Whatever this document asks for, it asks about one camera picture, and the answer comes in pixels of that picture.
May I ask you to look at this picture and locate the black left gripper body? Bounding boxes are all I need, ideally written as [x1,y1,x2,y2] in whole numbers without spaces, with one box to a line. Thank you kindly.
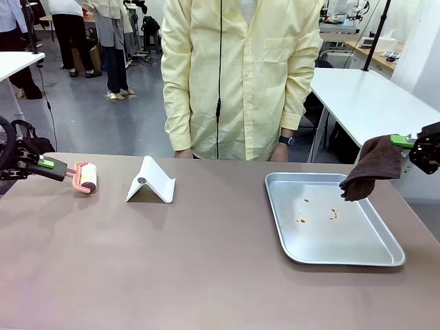
[0,139,41,182]

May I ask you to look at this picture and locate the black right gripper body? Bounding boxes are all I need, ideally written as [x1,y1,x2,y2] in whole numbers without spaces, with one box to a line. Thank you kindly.
[408,122,440,175]

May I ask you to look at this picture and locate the dark brown cloth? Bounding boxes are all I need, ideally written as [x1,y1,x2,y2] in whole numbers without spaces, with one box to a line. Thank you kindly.
[339,135,404,202]

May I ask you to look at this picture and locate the pink lint roller black handle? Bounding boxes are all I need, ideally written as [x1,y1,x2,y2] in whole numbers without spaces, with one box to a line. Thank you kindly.
[32,160,98,195]

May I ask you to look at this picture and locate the person right forearm yellow sleeve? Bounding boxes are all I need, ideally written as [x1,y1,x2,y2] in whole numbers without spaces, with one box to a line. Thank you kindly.
[163,68,193,152]

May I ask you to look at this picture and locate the person left forearm yellow sleeve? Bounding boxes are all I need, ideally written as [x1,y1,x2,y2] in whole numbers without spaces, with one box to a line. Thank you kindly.
[280,68,316,131]

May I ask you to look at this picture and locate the person left hand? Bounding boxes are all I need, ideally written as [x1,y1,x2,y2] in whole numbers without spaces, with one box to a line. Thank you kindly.
[270,144,290,162]

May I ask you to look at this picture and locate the black bag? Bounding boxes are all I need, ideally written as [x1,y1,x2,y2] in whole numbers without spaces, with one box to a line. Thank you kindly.
[11,120,56,156]

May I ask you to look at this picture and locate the large white background table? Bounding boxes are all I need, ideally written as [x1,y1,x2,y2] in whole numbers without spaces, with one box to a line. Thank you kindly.
[309,67,440,162]

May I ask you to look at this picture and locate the wooden background counter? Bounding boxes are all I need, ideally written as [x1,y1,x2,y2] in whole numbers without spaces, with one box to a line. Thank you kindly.
[343,40,404,73]

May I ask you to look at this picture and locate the white tissue box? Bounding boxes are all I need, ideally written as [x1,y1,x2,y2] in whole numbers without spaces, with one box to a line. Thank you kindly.
[377,30,404,53]

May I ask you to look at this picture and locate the black tripod pole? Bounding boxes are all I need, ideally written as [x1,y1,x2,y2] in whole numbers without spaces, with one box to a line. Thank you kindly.
[362,0,393,72]
[19,0,39,56]

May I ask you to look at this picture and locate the white folding roller stand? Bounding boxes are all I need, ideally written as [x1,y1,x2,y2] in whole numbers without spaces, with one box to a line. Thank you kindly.
[125,155,176,204]

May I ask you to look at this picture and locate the silver metal tray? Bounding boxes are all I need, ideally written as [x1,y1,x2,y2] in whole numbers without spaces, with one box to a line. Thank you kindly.
[264,171,406,267]

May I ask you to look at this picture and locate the background person black trousers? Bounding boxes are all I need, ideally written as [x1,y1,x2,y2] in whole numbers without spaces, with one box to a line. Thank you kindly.
[47,0,103,79]

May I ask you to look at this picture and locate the background person grey coat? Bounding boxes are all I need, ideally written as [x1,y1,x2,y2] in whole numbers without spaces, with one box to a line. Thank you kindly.
[91,0,137,101]

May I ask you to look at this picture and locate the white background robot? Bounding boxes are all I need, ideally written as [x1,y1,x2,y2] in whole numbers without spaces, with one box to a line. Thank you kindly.
[322,0,371,27]

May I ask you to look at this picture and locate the black background chair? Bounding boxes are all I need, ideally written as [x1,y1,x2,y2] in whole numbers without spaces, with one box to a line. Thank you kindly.
[141,15,162,55]

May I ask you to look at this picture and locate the person torso yellow shirt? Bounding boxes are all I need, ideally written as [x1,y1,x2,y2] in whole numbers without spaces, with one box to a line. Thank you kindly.
[160,0,324,162]

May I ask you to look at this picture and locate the thin black microphone cable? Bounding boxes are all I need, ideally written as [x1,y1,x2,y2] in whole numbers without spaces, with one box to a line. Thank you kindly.
[215,0,225,161]

